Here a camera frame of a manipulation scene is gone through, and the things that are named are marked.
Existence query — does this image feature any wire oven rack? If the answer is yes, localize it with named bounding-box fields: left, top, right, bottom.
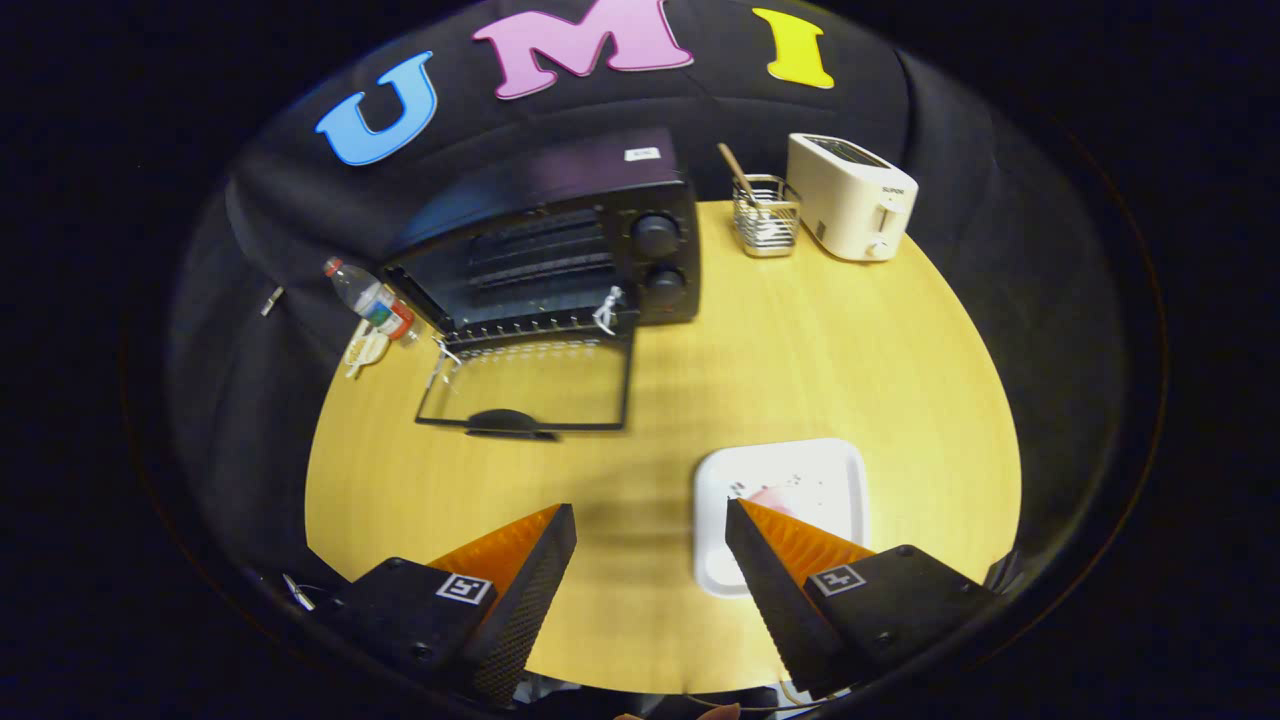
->
left=440, top=308, right=641, bottom=353

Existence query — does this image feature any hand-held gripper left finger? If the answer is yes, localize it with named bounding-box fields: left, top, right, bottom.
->
left=318, top=503, right=578, bottom=709

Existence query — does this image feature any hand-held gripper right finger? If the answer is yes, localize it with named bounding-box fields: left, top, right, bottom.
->
left=725, top=498, right=1001, bottom=701

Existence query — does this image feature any pink meat slice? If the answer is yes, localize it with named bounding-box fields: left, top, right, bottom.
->
left=745, top=485, right=801, bottom=521

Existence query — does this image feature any black backdrop cloth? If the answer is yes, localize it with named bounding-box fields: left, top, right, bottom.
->
left=165, top=0, right=1166, bottom=641

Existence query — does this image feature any white bread toaster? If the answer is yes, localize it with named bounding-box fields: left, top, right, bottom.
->
left=786, top=133, right=919, bottom=263

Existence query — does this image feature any cream plastic object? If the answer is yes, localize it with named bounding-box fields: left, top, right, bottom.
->
left=343, top=320, right=391, bottom=379

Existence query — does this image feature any clear plastic water bottle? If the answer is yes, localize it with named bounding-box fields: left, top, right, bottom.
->
left=322, top=257, right=419, bottom=344

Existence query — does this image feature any metal wire utensil holder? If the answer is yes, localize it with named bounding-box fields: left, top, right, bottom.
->
left=732, top=175, right=801, bottom=259

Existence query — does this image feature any white square plate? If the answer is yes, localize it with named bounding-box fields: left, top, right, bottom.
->
left=693, top=438, right=871, bottom=599

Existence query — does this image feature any black toaster oven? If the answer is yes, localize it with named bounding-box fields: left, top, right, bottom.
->
left=380, top=125, right=701, bottom=441

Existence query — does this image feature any wooden utensil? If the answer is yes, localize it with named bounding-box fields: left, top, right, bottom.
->
left=716, top=142, right=763, bottom=206

